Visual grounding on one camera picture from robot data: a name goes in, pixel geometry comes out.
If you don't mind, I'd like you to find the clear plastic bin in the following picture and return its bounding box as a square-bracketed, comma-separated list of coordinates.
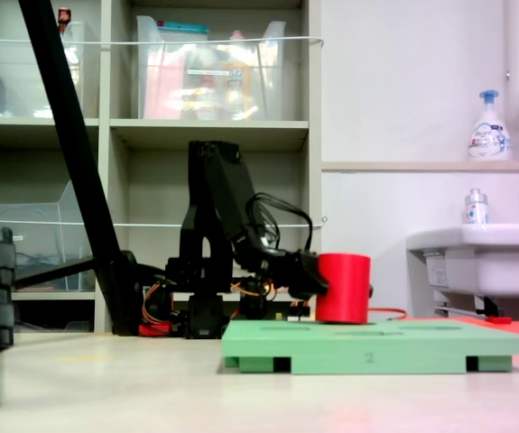
[0, 20, 87, 119]

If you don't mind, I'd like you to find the black wire loop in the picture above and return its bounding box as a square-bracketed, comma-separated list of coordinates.
[245, 192, 315, 253]

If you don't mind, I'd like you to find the clear bin with supplies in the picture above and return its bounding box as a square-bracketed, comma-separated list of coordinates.
[135, 15, 287, 122]

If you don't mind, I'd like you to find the orange wire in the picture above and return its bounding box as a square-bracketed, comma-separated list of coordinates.
[369, 308, 408, 321]

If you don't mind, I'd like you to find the small clear bottle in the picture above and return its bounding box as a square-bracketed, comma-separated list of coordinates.
[464, 188, 490, 226]

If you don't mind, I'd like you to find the beige shelf unit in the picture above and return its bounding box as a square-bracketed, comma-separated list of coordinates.
[0, 0, 323, 335]

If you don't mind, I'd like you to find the red cylinder block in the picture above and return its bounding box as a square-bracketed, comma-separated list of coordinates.
[315, 253, 372, 326]

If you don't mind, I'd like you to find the clear plastic tray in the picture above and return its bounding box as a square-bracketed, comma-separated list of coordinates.
[0, 180, 96, 290]

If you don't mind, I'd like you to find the red and black clamp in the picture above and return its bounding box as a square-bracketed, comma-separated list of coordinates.
[139, 320, 172, 337]

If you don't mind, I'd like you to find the white pump soap bottle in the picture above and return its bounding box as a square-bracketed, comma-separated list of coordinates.
[468, 89, 512, 161]

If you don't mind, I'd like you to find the black tripod leg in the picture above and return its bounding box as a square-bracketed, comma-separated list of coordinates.
[13, 254, 102, 290]
[17, 0, 141, 337]

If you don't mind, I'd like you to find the white sink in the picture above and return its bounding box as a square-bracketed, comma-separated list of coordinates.
[405, 224, 519, 317]

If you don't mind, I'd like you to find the green shape sorting board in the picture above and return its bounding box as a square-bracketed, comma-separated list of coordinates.
[220, 318, 519, 375]

